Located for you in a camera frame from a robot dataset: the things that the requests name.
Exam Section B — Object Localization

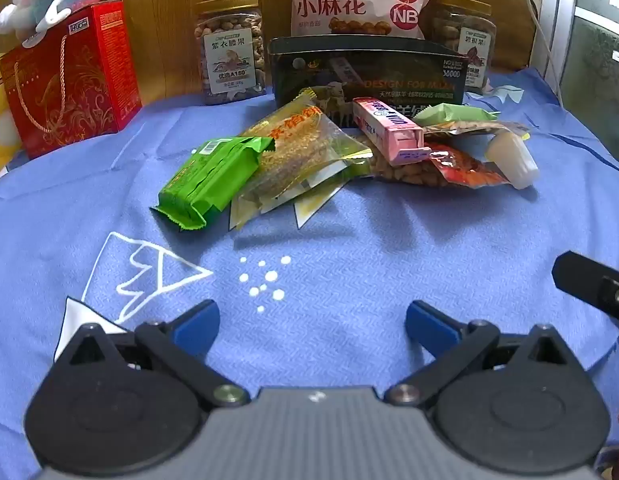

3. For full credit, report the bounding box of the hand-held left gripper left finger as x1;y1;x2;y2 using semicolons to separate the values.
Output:
54;299;251;407

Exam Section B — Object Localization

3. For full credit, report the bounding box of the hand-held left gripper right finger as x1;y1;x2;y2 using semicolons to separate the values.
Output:
383;299;573;407

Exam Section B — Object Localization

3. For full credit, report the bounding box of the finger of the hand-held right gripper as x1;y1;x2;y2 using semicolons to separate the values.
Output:
551;250;619;332

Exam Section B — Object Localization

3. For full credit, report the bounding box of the green biscuit packet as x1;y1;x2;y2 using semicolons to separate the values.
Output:
150;136;275;232

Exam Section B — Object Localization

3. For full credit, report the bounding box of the white jelly cup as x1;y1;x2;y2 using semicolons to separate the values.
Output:
486;130;540;190

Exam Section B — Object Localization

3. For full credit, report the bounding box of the red peanut packet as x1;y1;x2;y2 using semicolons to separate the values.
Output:
354;132;511;191

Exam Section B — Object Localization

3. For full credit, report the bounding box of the yellow wheat-print snack packet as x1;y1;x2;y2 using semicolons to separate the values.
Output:
238;87;376;217

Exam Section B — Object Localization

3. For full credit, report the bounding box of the pink candy box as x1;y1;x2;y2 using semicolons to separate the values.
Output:
352;96;433;166

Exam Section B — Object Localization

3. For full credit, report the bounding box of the light green snack packet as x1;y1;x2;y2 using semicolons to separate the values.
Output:
413;102;501;127

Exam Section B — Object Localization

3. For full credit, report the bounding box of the dark printed tin box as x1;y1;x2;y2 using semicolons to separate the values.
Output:
267;36;470;128

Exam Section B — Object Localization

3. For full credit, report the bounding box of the blue printed cloth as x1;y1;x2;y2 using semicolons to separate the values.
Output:
0;67;619;480

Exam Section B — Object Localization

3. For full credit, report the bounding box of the frosted glass door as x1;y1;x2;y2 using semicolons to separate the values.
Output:
539;0;619;126

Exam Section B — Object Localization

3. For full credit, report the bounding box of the brown wooden board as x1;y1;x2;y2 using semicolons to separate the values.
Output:
429;0;540;73

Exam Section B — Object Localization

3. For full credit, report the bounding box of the red gift box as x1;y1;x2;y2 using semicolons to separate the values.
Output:
0;0;143;160

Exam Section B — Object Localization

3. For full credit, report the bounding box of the nut jar with dark nuts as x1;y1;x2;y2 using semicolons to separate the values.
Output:
432;0;497;93

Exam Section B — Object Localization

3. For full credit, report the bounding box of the nut jar with pale nuts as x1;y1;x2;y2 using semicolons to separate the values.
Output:
194;0;268;106

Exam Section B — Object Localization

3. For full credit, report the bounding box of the white cable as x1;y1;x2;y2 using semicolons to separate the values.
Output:
509;0;570;106

